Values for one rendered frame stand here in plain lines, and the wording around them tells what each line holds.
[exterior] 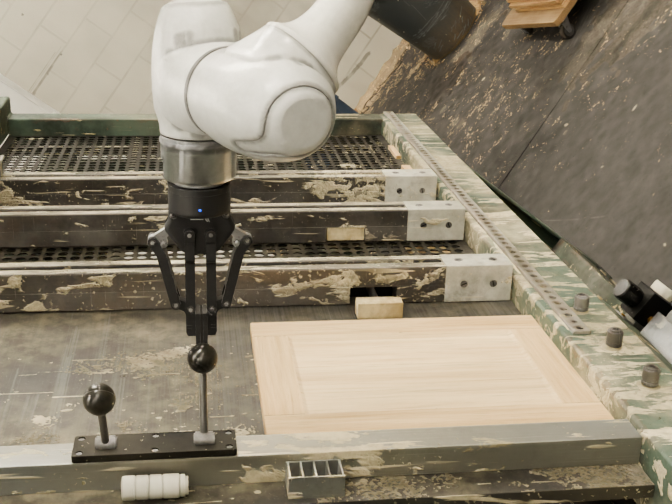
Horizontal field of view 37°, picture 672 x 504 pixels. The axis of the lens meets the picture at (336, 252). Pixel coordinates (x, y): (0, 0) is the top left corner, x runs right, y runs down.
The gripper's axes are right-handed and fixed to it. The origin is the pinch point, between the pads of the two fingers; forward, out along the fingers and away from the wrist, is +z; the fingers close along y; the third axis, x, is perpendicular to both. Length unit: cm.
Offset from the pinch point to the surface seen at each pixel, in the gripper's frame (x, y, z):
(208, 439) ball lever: 6.9, -0.6, 11.1
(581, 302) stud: -30, -63, 10
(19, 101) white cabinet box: -400, 85, 53
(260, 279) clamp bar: -47.4, -10.8, 11.6
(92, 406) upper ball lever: 12.9, 12.5, 2.6
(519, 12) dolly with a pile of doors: -372, -161, 3
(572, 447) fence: 9, -48, 14
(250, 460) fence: 8.5, -5.7, 13.4
